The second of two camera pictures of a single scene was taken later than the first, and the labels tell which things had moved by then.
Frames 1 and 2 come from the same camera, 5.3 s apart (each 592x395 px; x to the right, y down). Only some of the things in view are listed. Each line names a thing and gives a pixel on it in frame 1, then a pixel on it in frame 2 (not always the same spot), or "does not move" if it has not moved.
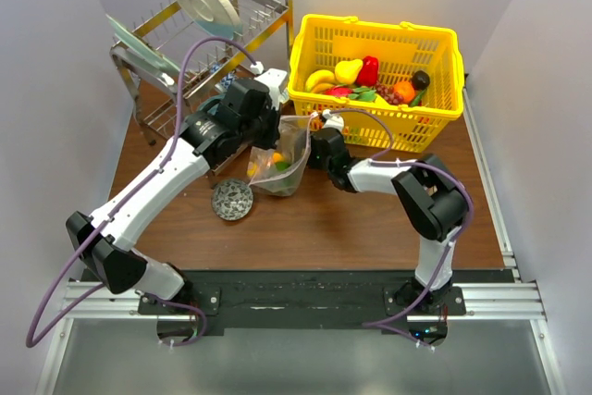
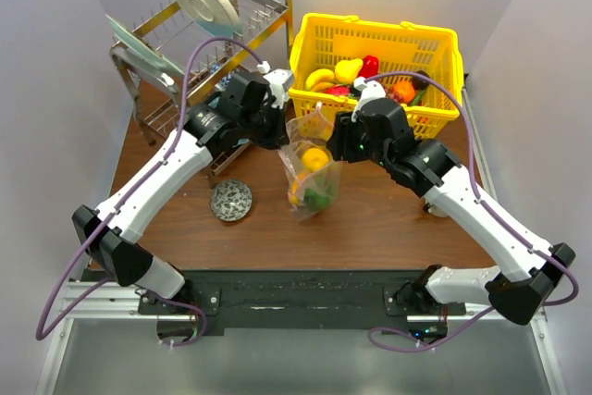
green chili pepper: x=417 y=98 does not move
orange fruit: x=406 y=90 does not move
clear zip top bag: x=280 y=170 -> x=313 y=178
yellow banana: x=252 y=168 -> x=294 y=199
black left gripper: x=274 y=135 does not move
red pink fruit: x=339 y=91 does not move
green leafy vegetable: x=282 y=166 -> x=314 y=201
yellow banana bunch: x=346 y=71 does not move
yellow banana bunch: x=318 y=81 does not move
